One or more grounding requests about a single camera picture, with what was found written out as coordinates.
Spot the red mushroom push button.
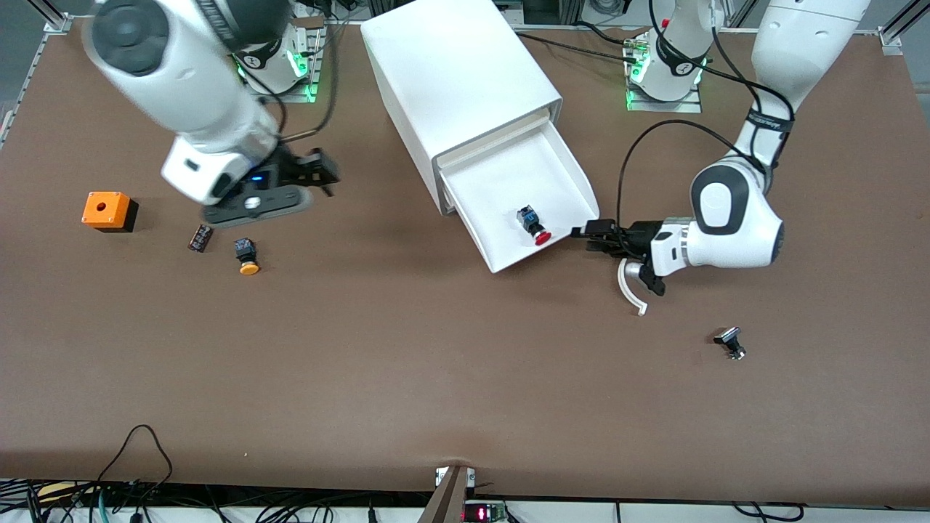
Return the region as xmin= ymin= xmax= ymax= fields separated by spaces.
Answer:
xmin=516 ymin=205 xmax=551 ymax=247

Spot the white box corner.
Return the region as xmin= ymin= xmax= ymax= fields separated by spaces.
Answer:
xmin=436 ymin=120 xmax=600 ymax=275

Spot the orange mushroom push button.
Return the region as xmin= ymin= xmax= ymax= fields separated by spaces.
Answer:
xmin=234 ymin=238 xmax=261 ymax=276

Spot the black square push button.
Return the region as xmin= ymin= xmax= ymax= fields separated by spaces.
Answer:
xmin=713 ymin=327 xmax=747 ymax=362

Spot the white drawer cabinet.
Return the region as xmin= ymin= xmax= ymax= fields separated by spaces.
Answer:
xmin=361 ymin=0 xmax=564 ymax=216

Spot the red digit display module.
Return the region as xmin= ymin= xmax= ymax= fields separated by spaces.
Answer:
xmin=462 ymin=500 xmax=509 ymax=523

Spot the white curved plastic handle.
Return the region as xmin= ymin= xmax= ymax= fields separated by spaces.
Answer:
xmin=618 ymin=258 xmax=648 ymax=317

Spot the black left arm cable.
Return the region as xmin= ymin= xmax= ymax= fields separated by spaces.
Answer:
xmin=618 ymin=0 xmax=796 ymax=227

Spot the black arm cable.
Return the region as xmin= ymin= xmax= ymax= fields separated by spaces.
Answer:
xmin=262 ymin=0 xmax=344 ymax=142
xmin=618 ymin=0 xmax=796 ymax=227

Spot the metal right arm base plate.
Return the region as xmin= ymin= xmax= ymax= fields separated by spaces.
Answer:
xmin=240 ymin=15 xmax=325 ymax=104

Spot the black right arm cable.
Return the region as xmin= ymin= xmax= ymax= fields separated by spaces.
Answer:
xmin=262 ymin=0 xmax=344 ymax=142

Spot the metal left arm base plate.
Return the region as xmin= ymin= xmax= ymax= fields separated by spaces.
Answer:
xmin=625 ymin=36 xmax=704 ymax=114

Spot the orange and black button enclosure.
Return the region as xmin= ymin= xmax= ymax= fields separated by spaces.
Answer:
xmin=81 ymin=191 xmax=139 ymax=233

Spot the black cable on table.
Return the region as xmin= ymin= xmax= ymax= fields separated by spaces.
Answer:
xmin=509 ymin=22 xmax=634 ymax=66

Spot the aluminium frame profile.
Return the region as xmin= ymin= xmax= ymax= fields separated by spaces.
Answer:
xmin=28 ymin=0 xmax=73 ymax=36
xmin=878 ymin=0 xmax=930 ymax=57

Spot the wooden post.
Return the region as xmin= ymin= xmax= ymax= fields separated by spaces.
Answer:
xmin=418 ymin=465 xmax=469 ymax=523

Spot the black cable under table edge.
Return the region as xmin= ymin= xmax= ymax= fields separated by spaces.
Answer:
xmin=732 ymin=501 xmax=807 ymax=523

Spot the black looped cable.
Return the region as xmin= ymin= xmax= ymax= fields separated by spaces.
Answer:
xmin=94 ymin=425 xmax=175 ymax=502

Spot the tangled black cable bundle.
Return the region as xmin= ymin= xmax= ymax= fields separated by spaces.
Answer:
xmin=0 ymin=479 xmax=437 ymax=523

